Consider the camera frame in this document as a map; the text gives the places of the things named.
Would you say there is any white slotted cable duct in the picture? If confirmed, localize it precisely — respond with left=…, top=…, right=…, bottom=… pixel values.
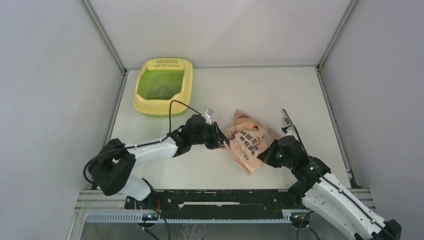
left=85, top=212, right=293, bottom=224

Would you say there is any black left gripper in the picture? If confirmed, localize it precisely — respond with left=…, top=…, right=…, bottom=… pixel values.
left=190, top=122, right=232, bottom=150

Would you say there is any aluminium frame rail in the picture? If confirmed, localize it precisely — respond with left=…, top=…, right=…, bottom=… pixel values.
left=74, top=188, right=376, bottom=211

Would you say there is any peach cat litter bag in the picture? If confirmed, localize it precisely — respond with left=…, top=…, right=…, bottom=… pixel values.
left=224, top=109, right=281, bottom=176

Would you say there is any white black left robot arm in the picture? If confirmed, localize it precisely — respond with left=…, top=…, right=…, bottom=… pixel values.
left=83, top=114, right=230, bottom=209

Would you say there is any yellow green litter box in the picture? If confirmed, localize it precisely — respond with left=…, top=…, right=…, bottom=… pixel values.
left=133, top=57, right=193, bottom=116

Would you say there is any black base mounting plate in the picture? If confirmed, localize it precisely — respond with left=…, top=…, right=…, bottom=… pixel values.
left=124, top=189, right=307, bottom=220

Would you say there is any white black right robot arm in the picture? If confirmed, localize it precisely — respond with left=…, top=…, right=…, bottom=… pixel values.
left=258, top=135, right=402, bottom=240

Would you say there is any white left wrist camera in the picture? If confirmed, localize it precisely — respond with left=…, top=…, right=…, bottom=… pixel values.
left=201, top=108, right=214, bottom=125

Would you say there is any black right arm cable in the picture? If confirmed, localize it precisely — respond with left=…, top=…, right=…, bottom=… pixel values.
left=281, top=122, right=398, bottom=240

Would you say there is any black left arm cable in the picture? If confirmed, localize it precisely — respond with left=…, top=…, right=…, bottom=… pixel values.
left=82, top=99, right=203, bottom=186

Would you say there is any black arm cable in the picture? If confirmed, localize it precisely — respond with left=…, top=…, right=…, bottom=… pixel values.
left=82, top=99, right=203, bottom=186
left=281, top=122, right=398, bottom=240

